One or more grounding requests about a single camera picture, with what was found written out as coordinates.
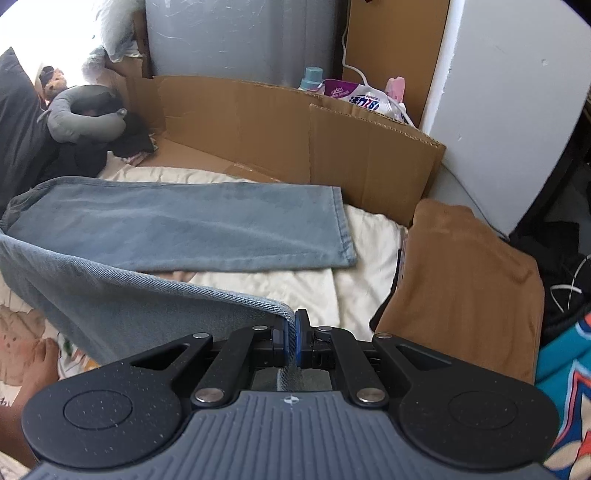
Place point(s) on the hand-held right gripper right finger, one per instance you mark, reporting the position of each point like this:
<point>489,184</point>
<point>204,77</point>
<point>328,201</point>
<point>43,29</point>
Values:
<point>301,337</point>

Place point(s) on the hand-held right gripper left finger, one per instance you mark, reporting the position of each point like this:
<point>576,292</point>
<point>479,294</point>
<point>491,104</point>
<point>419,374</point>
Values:
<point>281,344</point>

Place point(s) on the blue denim pants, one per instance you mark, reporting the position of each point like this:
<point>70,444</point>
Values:
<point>184,230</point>

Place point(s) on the black clothes pile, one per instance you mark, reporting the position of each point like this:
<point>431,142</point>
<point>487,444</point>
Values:
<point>134,134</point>

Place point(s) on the cream bear print blanket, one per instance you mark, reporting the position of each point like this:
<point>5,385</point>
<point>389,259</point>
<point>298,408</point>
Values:
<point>300,290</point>

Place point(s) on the brown folded garment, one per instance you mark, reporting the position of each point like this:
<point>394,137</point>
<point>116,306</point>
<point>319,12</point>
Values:
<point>461,286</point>

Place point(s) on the low brown cardboard sheet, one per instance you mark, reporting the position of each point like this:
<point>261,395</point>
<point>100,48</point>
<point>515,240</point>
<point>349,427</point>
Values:
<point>277,129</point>

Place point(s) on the purple and white refill pouch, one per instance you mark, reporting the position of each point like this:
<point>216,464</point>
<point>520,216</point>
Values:
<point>355,97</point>

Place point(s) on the detergent bottle with teal cap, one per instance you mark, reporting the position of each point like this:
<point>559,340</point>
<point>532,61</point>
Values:
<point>310,78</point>

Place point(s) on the teal printed blanket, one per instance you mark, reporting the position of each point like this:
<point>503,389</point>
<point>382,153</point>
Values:
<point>563,378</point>

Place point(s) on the pink bottle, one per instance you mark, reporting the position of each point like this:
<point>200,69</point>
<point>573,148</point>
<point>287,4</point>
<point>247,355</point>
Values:
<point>396,87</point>

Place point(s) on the black bag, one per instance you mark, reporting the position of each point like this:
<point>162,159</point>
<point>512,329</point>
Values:
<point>554,249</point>

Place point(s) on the tall brown cardboard sheet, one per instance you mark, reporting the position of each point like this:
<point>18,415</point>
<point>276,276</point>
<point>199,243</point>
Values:
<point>397,46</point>

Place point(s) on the grey plastic-wrapped panel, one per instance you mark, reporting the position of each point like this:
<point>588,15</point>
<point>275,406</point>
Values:
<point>231,37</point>

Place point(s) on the grey neck pillow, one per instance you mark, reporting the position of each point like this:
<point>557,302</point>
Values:
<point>60,115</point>

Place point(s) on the dark grey duvet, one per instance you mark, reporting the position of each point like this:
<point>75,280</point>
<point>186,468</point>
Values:
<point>18,124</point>

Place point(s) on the small teddy bear plush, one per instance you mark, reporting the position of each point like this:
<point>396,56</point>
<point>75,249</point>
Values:
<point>54,83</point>

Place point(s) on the clear plastic bag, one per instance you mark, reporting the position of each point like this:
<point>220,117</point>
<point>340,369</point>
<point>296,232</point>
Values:
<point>120,27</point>

